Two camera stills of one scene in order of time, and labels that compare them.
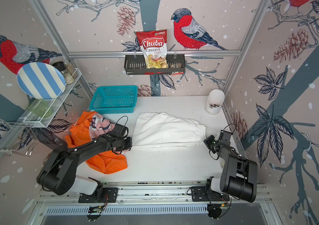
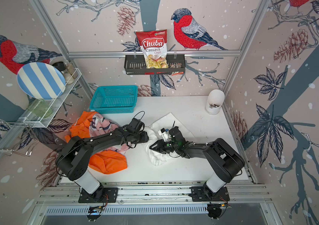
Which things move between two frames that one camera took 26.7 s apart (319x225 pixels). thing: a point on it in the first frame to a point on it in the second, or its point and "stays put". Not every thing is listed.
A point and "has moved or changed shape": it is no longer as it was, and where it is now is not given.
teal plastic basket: (114, 99) stays put
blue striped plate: (41, 80) stays put
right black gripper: (208, 140) to (160, 146)
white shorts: (158, 130) has moved or changed shape
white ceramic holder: (215, 100) stays put
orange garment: (109, 161) stays put
